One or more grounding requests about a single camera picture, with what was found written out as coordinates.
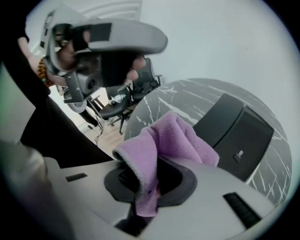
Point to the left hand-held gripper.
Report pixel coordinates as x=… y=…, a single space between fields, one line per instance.
x=79 y=86

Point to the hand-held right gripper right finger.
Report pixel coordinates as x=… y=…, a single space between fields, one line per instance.
x=201 y=211

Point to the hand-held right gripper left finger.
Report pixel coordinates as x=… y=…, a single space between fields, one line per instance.
x=70 y=206

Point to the purple fleece cloth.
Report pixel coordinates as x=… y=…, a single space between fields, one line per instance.
x=168 y=136

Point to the black desk phone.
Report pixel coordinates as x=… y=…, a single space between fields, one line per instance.
x=241 y=133

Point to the person's left forearm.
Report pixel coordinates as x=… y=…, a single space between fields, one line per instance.
x=30 y=55

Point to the person's left hand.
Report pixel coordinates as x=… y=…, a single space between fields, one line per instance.
x=136 y=69

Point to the white slatted blind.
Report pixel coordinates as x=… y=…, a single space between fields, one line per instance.
x=112 y=9

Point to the black office chair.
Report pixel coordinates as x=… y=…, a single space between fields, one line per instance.
x=146 y=79
x=114 y=110

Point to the person's black clothing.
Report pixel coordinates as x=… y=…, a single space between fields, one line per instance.
x=58 y=131

